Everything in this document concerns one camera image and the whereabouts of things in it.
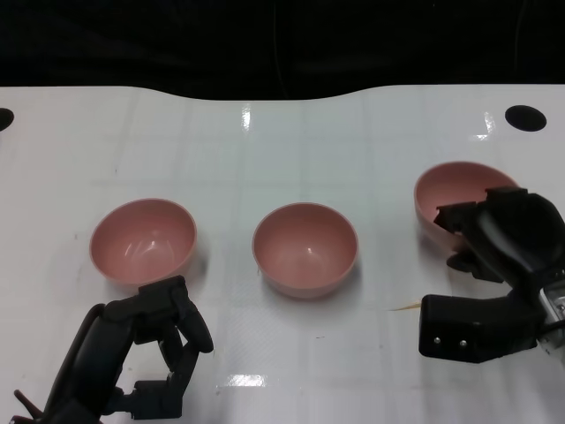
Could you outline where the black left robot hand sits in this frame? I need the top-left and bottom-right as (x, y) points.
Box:
(43, 275), (216, 424)

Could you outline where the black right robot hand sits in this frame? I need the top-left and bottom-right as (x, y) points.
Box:
(418, 187), (565, 366)

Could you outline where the black backdrop cloth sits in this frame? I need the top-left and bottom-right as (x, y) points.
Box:
(0, 0), (565, 102)

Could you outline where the thin dark red cable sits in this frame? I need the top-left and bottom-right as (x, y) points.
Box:
(8, 388), (48, 424)

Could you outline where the thin orange strip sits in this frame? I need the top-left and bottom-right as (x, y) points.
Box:
(388, 299), (423, 313)

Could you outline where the pink plastic bowl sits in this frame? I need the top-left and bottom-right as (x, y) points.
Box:
(252, 201), (359, 301)
(88, 197), (199, 292)
(413, 161), (522, 254)

